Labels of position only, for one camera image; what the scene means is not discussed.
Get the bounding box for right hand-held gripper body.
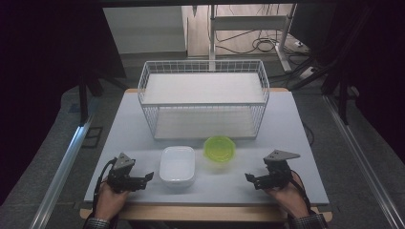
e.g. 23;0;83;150
253;149;302;191

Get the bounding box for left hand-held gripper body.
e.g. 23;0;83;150
106;152;148;194

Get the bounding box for white rectangular bowl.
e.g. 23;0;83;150
159;145;197;187

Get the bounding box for green plastic bowl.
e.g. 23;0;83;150
202;135;238;173

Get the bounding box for white wire rack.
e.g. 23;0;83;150
137;59;271;141

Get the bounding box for person's left hand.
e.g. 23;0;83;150
95;181;131;221

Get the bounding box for person's right hand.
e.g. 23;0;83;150
265;172;310;219

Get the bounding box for black floor plate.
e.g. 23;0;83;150
80;126;104;149

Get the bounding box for black metal stand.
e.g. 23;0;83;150
288;56;362;126
76;71;129;126

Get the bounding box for white power strip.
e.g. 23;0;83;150
298;65;320;81

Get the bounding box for dark curtain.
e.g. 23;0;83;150
288;0;405;166
0;0;127;206

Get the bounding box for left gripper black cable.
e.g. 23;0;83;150
92;157;118;220

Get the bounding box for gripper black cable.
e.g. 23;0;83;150
288;169;312;214
92;157;118;220

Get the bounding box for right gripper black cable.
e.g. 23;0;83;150
288;169;312;214

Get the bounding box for thin black cable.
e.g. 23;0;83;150
301;121;316;148

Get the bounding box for aluminium rail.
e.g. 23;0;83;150
322;94;405;229
29;114;96;229

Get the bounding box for black floor cables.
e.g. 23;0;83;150
213;29;312;57

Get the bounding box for white desk frame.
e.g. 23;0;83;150
208;3;299;73

